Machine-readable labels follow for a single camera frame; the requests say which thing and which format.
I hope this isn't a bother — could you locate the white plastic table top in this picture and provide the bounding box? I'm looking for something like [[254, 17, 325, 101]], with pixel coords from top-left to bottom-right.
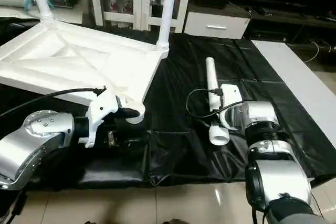
[[0, 20, 170, 125]]

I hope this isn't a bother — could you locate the black work mat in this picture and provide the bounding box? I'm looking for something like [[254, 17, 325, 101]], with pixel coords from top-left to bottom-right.
[[0, 17, 336, 188]]

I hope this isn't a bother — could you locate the white drawer unit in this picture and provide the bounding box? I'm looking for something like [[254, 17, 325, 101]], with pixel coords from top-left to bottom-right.
[[183, 11, 252, 40]]

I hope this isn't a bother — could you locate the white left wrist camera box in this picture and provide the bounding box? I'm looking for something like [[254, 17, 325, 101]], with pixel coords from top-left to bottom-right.
[[83, 90, 121, 149]]

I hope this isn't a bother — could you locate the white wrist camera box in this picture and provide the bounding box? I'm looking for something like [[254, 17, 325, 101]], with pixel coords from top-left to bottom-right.
[[83, 90, 121, 149], [212, 83, 244, 115]]

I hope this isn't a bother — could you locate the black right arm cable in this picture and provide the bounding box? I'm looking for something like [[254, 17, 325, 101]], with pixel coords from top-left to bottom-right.
[[186, 88, 225, 121]]

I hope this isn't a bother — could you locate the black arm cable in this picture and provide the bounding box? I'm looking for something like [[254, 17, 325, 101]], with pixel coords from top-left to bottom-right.
[[0, 87, 109, 119], [186, 88, 225, 121]]

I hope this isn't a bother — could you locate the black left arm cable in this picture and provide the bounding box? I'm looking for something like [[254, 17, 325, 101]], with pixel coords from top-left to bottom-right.
[[0, 87, 109, 119]]

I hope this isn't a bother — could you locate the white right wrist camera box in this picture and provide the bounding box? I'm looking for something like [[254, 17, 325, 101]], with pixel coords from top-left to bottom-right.
[[212, 83, 244, 115]]

